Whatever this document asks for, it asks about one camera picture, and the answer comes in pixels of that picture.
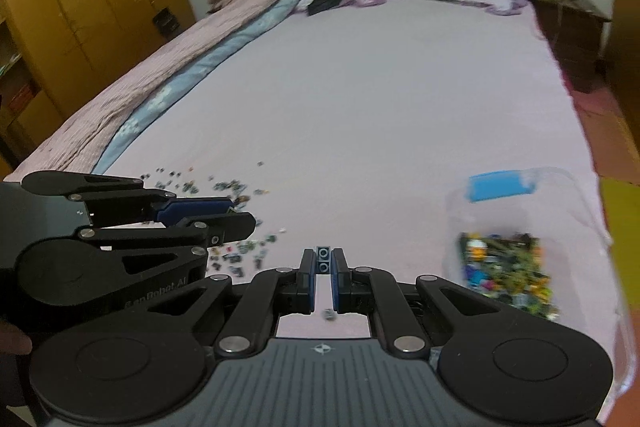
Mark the person's left hand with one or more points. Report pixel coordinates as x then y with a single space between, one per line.
15 338

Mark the small black bag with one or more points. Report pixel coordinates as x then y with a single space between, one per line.
166 21

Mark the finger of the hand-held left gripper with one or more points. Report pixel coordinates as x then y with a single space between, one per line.
225 229
195 209

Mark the dark wooden nightstand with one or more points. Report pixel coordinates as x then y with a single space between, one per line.
575 32

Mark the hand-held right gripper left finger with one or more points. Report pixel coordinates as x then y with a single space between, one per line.
312 287

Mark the blue floral quilt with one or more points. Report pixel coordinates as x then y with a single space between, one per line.
210 67

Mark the heap of mixed toy bricks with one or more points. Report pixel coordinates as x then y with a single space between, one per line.
505 272

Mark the pink bed sheet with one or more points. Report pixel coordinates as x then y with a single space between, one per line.
375 107

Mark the dark grey toy brick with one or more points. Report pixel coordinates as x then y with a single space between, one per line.
323 259

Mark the small toy bricks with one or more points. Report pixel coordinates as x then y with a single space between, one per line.
235 187

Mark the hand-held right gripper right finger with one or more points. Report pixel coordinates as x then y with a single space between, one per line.
335 287

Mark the wooden desk with drawers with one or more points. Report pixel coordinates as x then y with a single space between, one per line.
627 42

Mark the colourful foam floor mat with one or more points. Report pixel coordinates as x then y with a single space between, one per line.
620 207

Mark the wooden wardrobe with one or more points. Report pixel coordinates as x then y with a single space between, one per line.
75 7

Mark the pink checked quilt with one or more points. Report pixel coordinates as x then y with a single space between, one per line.
165 72

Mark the clear plastic container blue latches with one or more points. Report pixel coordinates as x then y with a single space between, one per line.
550 197

